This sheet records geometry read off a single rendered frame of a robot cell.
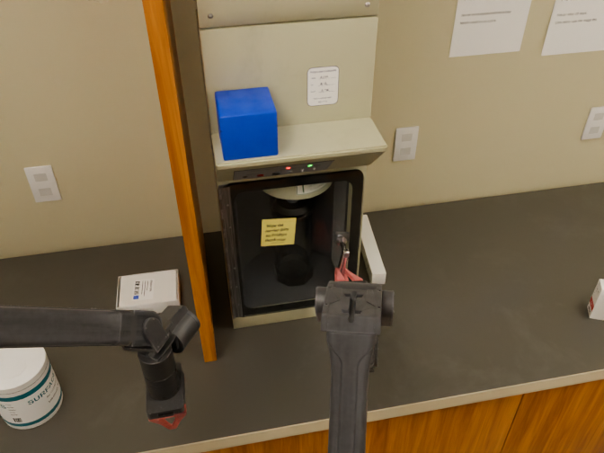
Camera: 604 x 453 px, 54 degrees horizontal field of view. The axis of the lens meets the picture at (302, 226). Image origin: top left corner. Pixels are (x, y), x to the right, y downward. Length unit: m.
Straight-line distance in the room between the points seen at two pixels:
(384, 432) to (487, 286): 0.49
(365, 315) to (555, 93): 1.33
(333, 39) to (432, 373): 0.80
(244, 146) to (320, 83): 0.20
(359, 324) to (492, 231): 1.18
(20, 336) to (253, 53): 0.60
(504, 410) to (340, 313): 0.94
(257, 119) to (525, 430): 1.13
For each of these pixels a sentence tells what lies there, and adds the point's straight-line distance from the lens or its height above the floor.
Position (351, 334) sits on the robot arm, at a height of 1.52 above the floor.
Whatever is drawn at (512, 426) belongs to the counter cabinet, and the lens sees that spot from 1.72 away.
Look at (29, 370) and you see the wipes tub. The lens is 1.37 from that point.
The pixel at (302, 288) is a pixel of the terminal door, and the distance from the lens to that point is 1.44.
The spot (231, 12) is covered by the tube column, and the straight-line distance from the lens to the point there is 1.07.
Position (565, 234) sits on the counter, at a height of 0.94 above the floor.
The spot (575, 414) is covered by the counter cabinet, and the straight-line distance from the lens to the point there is 1.80.
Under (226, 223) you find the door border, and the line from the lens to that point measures 1.27.
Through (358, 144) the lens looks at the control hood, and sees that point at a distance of 1.11.
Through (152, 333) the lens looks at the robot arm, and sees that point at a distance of 1.00.
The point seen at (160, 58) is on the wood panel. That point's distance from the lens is 1.00.
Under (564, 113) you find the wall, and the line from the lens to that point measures 2.02.
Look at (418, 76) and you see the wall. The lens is 1.72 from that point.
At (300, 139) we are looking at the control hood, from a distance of 1.12.
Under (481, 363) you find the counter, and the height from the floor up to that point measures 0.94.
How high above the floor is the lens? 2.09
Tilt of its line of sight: 39 degrees down
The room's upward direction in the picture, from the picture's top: straight up
